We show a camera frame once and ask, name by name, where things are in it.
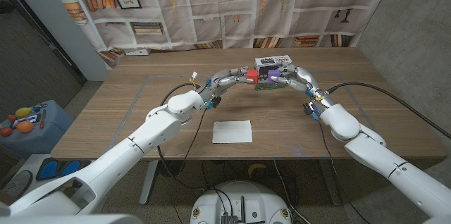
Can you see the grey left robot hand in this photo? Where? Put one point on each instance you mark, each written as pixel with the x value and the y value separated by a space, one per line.
pixel 222 79

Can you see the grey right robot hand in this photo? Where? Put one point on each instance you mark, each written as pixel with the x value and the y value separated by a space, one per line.
pixel 303 77

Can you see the purple magnetic block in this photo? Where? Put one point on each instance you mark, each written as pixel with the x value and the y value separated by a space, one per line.
pixel 273 75

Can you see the red magnetic block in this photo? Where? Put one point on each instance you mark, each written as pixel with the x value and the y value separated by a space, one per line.
pixel 252 76

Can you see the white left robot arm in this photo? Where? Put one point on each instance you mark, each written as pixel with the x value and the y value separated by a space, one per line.
pixel 141 143

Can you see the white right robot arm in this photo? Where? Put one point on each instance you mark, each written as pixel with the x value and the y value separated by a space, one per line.
pixel 387 160

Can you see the Peanuts puzzle box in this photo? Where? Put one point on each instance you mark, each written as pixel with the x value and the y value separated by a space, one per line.
pixel 269 60

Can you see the yellow toy ball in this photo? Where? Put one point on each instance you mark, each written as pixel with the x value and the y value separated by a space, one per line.
pixel 23 112

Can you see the orange toy ball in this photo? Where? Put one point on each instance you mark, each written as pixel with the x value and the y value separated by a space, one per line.
pixel 25 127

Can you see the red toy ball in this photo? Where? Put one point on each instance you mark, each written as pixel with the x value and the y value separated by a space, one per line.
pixel 6 132

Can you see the white paper sheet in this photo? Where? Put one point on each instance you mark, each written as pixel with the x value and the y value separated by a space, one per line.
pixel 232 131

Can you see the printed bookshelf backdrop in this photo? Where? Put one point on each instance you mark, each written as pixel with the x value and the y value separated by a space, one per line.
pixel 246 12

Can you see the white power strip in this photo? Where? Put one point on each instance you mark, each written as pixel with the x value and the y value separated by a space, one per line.
pixel 137 52

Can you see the yellow curved floor object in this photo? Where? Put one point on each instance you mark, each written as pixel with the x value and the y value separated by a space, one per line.
pixel 256 167

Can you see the black round floor object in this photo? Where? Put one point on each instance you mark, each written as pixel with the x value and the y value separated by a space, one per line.
pixel 172 167

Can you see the dark grey table leg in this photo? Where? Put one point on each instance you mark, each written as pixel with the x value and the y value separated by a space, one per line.
pixel 331 185

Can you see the white robot torso base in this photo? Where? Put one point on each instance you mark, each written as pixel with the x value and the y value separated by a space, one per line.
pixel 243 196

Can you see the light grey table leg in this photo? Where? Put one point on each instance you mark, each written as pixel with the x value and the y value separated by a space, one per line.
pixel 148 185

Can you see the short black antenna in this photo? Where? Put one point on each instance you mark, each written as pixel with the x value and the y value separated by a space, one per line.
pixel 242 210

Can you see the blue foot pedal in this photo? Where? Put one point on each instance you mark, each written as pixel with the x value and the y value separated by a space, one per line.
pixel 70 170
pixel 47 170

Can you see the blue grey stool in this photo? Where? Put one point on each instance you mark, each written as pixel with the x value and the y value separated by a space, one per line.
pixel 42 139

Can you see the white robot chest edge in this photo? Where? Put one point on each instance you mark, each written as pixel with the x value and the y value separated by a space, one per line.
pixel 70 219

